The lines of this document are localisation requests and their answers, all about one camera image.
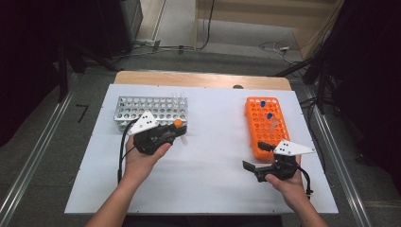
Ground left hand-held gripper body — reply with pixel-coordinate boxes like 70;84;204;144
127;110;178;156

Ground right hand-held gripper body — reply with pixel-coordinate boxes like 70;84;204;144
254;139;316;183

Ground orange plastic test tube rack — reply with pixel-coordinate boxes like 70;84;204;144
244;96;291;164

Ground metal test tube rack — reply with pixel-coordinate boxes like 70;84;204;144
113;96;189;132

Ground person's left hand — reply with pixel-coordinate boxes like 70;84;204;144
124;133;173;187

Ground person's right hand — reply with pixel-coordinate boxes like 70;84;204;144
264;155;312;210

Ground white table board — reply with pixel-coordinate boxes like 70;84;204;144
64;83;339;216

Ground black metal stand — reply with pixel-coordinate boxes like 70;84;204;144
56;37;121;103
273;56;336;115

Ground grey power strip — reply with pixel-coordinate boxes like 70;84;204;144
133;39;162;52

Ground dark cabinet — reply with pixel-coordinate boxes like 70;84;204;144
97;0;144;60

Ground wooden partition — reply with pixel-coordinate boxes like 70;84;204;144
193;0;345;60

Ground left hand-held gripper cable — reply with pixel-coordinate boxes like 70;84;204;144
116;118;140;184

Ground hand-held gripper cable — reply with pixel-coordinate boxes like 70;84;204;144
116;118;140;184
296;164;315;201

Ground right hand-held gripper cable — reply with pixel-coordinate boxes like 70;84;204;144
296;164;315;201

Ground black floor cables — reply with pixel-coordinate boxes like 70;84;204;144
299;96;327;171

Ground metal floor rail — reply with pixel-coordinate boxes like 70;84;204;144
302;86;374;227
0;74;79;227

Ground white floor cable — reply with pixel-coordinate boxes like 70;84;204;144
258;40;297;64

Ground black hanging cable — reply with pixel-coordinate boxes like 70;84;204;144
197;0;217;51

